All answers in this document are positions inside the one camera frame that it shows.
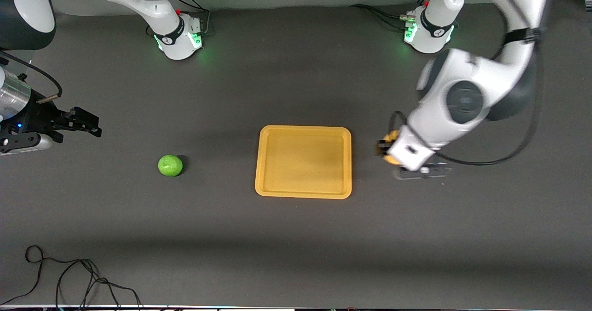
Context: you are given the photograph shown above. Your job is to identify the yellow potato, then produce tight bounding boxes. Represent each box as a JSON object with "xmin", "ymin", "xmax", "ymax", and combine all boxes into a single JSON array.
[{"xmin": 382, "ymin": 130, "xmax": 401, "ymax": 165}]

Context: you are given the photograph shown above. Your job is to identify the green apple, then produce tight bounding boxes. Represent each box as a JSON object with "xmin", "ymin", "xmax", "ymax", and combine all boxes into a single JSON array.
[{"xmin": 158, "ymin": 155, "xmax": 184, "ymax": 178}]

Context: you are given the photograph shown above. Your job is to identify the yellow plastic tray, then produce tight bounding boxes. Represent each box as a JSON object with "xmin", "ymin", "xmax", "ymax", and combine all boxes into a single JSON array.
[{"xmin": 254, "ymin": 125, "xmax": 352, "ymax": 200}]

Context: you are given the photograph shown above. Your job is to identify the black left arm base cables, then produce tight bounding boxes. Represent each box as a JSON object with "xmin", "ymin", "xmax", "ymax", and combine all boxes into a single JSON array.
[{"xmin": 350, "ymin": 0, "xmax": 433, "ymax": 30}]

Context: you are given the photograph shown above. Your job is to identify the loose thin black cable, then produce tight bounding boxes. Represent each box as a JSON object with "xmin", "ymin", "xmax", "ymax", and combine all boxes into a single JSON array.
[{"xmin": 0, "ymin": 245, "xmax": 142, "ymax": 309}]

